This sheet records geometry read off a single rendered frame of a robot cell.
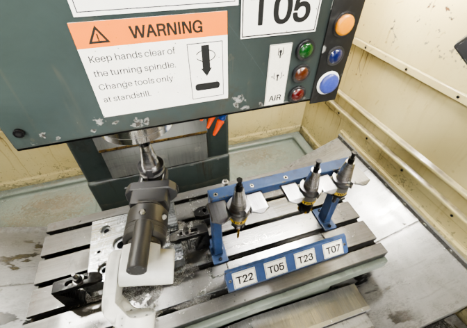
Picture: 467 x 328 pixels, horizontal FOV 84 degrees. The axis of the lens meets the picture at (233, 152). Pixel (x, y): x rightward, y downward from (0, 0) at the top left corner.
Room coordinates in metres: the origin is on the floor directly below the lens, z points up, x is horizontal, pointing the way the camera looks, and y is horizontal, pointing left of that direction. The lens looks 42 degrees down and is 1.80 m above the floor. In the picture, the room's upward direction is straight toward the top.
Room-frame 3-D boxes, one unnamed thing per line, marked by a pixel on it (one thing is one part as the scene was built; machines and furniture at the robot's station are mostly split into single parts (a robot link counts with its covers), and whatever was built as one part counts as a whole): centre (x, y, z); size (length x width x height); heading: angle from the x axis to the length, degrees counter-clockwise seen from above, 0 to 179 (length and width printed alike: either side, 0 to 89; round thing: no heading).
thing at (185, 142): (0.88, 0.34, 1.16); 0.48 x 0.05 x 0.51; 108
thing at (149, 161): (0.46, 0.21, 1.38); 0.04 x 0.04 x 0.07
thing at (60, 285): (0.31, 0.46, 0.97); 0.13 x 0.03 x 0.15; 108
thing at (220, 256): (0.46, 0.05, 1.05); 0.10 x 0.05 x 0.30; 18
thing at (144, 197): (0.36, 0.19, 1.30); 0.13 x 0.12 x 0.10; 97
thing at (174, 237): (0.47, 0.15, 0.97); 0.13 x 0.03 x 0.15; 108
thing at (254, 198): (0.44, -0.07, 1.21); 0.07 x 0.05 x 0.01; 18
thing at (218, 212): (0.41, 0.04, 1.21); 0.07 x 0.05 x 0.01; 18
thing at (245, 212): (0.42, -0.02, 1.21); 0.06 x 0.06 x 0.03
